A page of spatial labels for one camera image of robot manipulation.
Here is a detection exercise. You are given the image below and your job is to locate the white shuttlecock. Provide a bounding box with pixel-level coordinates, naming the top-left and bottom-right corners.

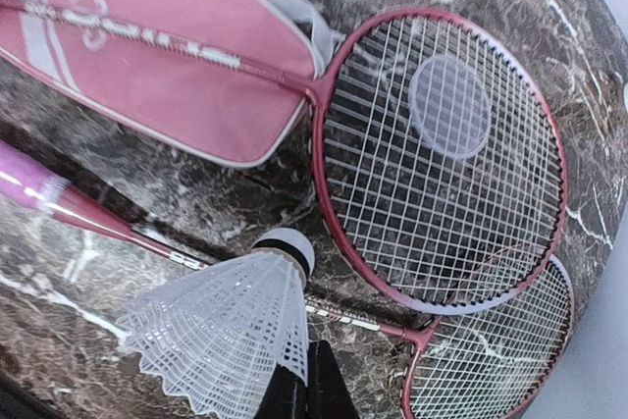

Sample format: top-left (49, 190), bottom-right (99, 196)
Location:
top-left (116, 228), bottom-right (315, 418)

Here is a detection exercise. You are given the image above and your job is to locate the red racket pink grip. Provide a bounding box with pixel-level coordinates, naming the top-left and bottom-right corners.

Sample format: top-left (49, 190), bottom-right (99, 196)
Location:
top-left (1, 0), bottom-right (567, 315)
top-left (1, 144), bottom-right (575, 418)

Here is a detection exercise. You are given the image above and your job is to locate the red racket pink grip upper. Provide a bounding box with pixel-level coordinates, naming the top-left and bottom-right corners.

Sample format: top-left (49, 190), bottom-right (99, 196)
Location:
top-left (1, 0), bottom-right (567, 315)

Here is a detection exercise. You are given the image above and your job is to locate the red racket pink grip lower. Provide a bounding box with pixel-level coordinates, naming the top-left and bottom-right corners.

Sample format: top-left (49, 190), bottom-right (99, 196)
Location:
top-left (1, 144), bottom-right (575, 418)

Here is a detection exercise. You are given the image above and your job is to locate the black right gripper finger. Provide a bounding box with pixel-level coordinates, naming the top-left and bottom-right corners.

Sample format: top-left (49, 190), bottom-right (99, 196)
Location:
top-left (254, 340), bottom-right (358, 419)

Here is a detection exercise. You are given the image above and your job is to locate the pink racket bag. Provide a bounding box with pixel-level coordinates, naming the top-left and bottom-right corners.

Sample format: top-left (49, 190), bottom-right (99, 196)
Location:
top-left (1, 0), bottom-right (338, 169)

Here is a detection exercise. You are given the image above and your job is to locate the clear plastic tube cap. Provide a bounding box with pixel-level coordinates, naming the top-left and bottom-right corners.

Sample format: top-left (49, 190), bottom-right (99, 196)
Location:
top-left (408, 55), bottom-right (492, 159)

